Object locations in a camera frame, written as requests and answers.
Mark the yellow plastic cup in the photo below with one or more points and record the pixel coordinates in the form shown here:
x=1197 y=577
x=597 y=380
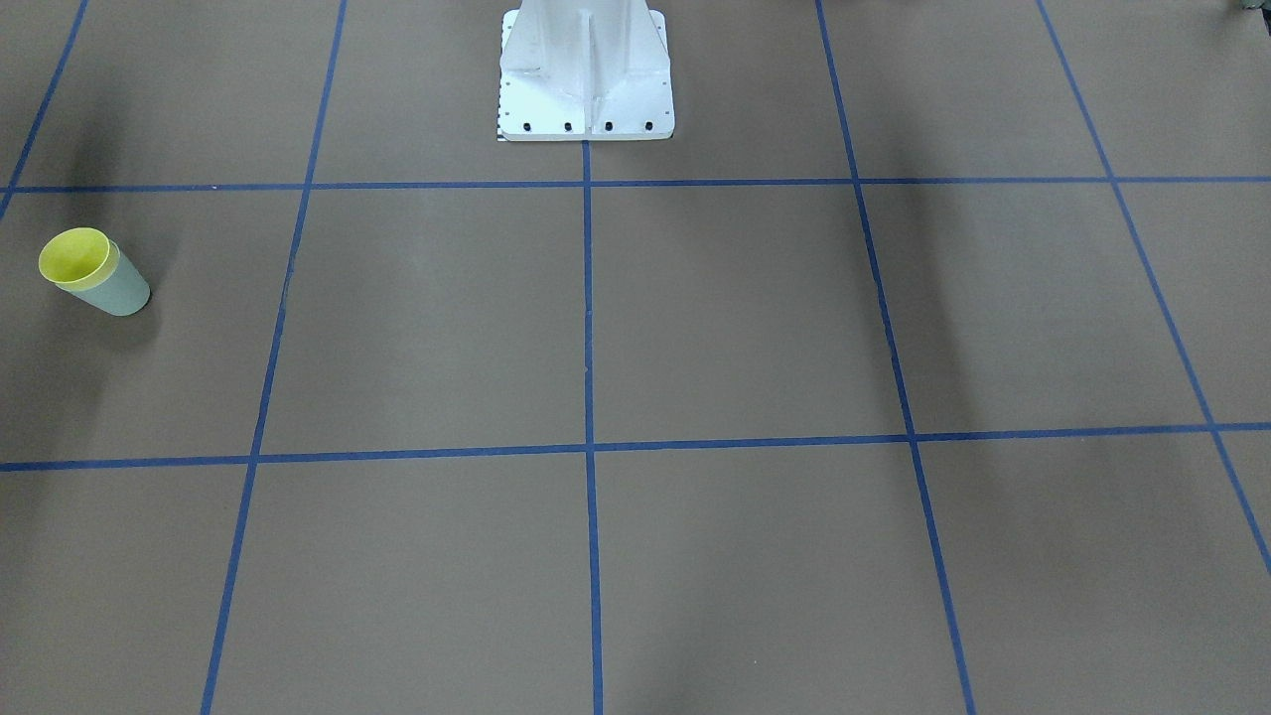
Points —
x=79 y=259

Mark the light green plastic cup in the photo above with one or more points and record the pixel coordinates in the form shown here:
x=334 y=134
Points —
x=115 y=287

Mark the brown paper table cover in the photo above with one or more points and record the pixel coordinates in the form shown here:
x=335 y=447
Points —
x=923 y=371

